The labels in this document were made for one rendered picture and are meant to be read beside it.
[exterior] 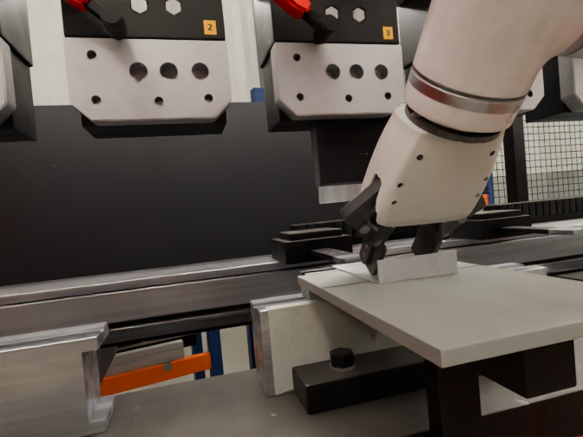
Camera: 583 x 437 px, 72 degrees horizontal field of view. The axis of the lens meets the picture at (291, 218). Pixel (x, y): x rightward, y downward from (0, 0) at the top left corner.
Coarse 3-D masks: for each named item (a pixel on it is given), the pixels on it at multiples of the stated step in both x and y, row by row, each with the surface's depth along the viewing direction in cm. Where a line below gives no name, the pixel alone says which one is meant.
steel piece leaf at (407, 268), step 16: (416, 256) 38; (432, 256) 39; (448, 256) 39; (352, 272) 43; (368, 272) 43; (384, 272) 37; (400, 272) 38; (416, 272) 38; (432, 272) 39; (448, 272) 39
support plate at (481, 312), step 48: (336, 288) 37; (384, 288) 35; (432, 288) 34; (480, 288) 32; (528, 288) 31; (576, 288) 30; (432, 336) 22; (480, 336) 22; (528, 336) 22; (576, 336) 22
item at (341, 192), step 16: (320, 128) 47; (336, 128) 48; (352, 128) 48; (368, 128) 49; (320, 144) 47; (336, 144) 48; (352, 144) 48; (368, 144) 49; (320, 160) 47; (336, 160) 48; (352, 160) 48; (368, 160) 49; (320, 176) 47; (336, 176) 48; (352, 176) 48; (320, 192) 48; (336, 192) 48; (352, 192) 49
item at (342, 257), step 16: (272, 240) 74; (288, 240) 68; (304, 240) 67; (320, 240) 67; (336, 240) 68; (272, 256) 75; (288, 256) 66; (304, 256) 66; (320, 256) 62; (336, 256) 56; (352, 256) 55
